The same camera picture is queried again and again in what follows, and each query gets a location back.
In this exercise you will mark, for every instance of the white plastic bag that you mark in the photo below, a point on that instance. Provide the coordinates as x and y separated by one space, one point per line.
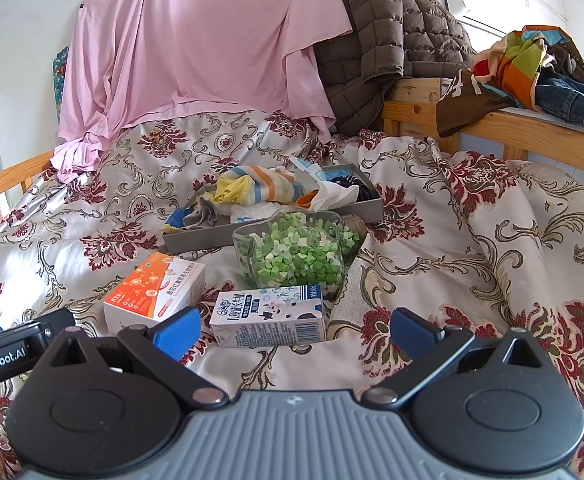
332 195

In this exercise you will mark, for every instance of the blue jeans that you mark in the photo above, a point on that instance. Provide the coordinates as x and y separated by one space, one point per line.
571 92

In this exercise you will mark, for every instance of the striped sock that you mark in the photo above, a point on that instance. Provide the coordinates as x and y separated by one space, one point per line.
272 185

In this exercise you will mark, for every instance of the floral patterned blanket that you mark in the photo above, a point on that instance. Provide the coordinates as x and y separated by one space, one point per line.
471 235

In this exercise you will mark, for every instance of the grey tray cartoon print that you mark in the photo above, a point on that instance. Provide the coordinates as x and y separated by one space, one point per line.
197 242

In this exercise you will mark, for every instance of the brown quilted jacket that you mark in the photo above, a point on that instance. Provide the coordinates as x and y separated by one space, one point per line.
396 35

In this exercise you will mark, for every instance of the yellow sock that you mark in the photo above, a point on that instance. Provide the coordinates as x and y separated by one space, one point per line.
232 191

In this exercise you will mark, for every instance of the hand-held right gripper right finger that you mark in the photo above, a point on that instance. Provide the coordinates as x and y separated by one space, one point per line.
411 330

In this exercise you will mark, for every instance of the colourful striped cloth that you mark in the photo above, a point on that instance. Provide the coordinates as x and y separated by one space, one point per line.
516 60

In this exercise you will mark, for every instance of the white blue milk carton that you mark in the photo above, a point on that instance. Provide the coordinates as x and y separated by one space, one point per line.
272 315

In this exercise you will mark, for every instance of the glass bowl green stars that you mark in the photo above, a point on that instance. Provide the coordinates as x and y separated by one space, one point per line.
297 255

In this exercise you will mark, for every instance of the orange white cardboard box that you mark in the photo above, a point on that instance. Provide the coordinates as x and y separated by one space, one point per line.
152 285

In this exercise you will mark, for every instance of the brown cloth white print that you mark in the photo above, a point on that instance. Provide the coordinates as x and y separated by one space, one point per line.
466 105

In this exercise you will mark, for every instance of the colourful wall poster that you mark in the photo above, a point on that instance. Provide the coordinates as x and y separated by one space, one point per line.
61 75

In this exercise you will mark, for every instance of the grey cloth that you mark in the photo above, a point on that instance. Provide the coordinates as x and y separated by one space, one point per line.
204 212

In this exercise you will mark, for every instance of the wooden bunk frame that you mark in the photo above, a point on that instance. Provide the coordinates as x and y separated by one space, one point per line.
421 110

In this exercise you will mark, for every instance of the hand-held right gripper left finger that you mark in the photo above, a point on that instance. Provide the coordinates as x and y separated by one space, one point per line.
177 335

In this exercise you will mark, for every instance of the wooden bed rail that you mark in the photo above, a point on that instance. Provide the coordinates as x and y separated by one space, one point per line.
2 180

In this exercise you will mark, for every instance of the white and blue sock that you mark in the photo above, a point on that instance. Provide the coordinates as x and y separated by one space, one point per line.
312 170

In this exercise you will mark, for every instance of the white sock blue print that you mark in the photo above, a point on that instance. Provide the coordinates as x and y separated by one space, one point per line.
247 215

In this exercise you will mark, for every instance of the pink bed sheet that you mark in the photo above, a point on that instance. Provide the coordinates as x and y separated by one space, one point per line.
197 35

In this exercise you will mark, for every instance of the black sock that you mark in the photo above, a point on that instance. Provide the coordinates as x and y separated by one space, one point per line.
361 192

